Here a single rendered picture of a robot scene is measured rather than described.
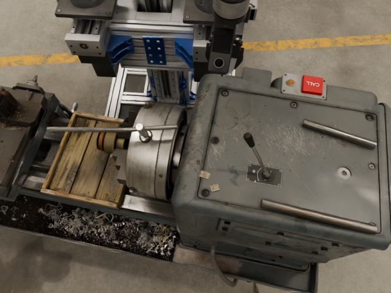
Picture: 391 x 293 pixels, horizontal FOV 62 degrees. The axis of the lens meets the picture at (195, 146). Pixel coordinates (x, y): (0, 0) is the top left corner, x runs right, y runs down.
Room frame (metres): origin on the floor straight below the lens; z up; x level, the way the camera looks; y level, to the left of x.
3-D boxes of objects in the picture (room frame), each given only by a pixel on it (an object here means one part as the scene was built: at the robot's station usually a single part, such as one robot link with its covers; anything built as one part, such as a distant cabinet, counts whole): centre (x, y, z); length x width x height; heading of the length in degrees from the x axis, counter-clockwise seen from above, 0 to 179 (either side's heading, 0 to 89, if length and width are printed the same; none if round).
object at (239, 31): (0.55, -0.08, 1.52); 0.09 x 0.08 x 0.12; 170
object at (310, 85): (0.58, -0.35, 1.26); 0.06 x 0.06 x 0.02; 78
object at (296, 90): (0.58, -0.33, 1.23); 0.13 x 0.08 x 0.05; 78
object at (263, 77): (0.61, -0.19, 1.24); 0.09 x 0.08 x 0.03; 78
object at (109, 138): (0.48, 0.28, 1.08); 0.09 x 0.09 x 0.09; 78
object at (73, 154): (0.51, 0.40, 0.89); 0.36 x 0.30 x 0.04; 168
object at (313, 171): (0.39, -0.26, 1.06); 0.59 x 0.48 x 0.39; 78
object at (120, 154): (0.38, 0.22, 1.09); 0.12 x 0.11 x 0.05; 168
